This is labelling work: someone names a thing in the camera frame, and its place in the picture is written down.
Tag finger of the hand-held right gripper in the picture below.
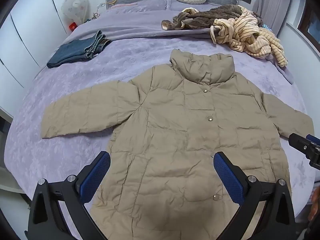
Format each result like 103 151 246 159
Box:
306 134 320 147
288 133 320 171

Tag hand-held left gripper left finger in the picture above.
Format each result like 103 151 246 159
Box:
27 151 111 240

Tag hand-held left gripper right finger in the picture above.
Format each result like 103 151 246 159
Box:
213 151 297 240

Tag beige puffer jacket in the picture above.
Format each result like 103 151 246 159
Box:
41 49 315 240

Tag person's right hand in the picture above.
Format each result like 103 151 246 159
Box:
308 189 320 222

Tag purple fleece bed blanket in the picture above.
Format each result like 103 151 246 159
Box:
4 31 316 240

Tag dark framed window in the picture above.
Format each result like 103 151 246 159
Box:
297 5 320 45

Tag folded blue jeans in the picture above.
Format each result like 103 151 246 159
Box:
47 30 112 68

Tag cream striped fleece robe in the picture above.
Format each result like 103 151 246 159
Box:
209 7 288 67

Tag pale curtain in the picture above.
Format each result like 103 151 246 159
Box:
252 0 288 33

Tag white wardrobe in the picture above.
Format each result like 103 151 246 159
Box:
0 0 68 118

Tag brown fleece robe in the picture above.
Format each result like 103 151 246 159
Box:
161 4 263 32

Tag purple fleece duvet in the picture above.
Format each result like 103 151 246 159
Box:
72 2 293 84

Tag fan with patterned cover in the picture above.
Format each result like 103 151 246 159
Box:
61 0 89 25

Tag purple pillow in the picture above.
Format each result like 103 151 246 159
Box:
167 0 225 9
109 0 168 12

